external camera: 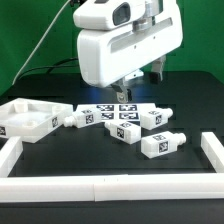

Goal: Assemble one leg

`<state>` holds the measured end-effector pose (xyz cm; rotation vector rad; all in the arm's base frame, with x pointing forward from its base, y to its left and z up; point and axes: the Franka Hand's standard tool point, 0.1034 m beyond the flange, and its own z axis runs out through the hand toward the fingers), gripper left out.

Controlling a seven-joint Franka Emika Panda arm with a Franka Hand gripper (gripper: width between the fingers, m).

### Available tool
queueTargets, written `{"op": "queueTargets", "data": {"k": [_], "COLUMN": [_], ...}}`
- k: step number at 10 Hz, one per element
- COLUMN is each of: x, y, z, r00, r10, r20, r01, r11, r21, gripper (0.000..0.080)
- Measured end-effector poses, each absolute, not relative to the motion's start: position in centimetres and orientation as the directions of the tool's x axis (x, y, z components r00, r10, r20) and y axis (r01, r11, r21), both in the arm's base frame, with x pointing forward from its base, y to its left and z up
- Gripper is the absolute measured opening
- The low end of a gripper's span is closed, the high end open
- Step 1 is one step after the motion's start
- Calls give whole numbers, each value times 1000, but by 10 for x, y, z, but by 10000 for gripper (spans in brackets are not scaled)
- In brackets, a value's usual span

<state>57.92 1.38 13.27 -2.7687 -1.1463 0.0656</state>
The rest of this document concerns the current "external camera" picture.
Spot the black cable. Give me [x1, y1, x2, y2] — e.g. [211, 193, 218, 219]
[16, 57, 80, 78]

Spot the white cable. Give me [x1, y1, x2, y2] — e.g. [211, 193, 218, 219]
[12, 0, 73, 86]

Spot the white U-shaped obstacle fence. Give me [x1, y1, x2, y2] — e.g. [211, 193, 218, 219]
[0, 132, 224, 203]

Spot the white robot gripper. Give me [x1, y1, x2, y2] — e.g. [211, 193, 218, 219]
[73, 0, 183, 102]

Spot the paper sheet with AprilTags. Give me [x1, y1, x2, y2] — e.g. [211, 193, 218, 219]
[77, 103, 155, 121]

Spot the white square table top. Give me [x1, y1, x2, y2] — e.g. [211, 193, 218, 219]
[0, 98, 73, 143]

